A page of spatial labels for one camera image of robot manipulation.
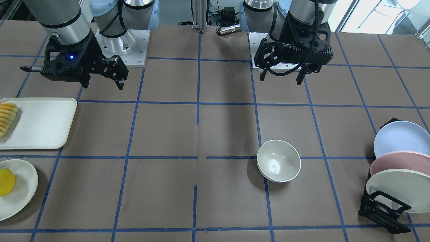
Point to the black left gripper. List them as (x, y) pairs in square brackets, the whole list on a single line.
[(284, 35)]

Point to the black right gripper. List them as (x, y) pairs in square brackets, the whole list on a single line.
[(90, 53)]

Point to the white ceramic bowl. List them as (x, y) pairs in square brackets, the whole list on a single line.
[(278, 161)]

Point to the yellow lemon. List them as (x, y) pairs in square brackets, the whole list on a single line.
[(7, 181)]

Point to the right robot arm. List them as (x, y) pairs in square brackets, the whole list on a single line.
[(113, 17)]

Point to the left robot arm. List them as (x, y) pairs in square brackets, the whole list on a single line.
[(252, 11)]

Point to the silver cylinder connector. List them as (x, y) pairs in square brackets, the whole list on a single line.
[(223, 31)]

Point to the white rectangular tray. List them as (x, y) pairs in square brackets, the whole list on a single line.
[(41, 123)]

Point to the light blue plate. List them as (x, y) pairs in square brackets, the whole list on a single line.
[(401, 136)]

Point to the white round plate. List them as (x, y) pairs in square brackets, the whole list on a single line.
[(24, 189)]

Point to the pink plate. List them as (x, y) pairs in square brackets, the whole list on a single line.
[(401, 160)]

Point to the black dish rack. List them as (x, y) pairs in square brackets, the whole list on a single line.
[(382, 214)]

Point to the cream plate in rack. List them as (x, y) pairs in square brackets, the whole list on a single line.
[(408, 186)]

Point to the aluminium frame post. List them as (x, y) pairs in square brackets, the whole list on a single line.
[(199, 14)]

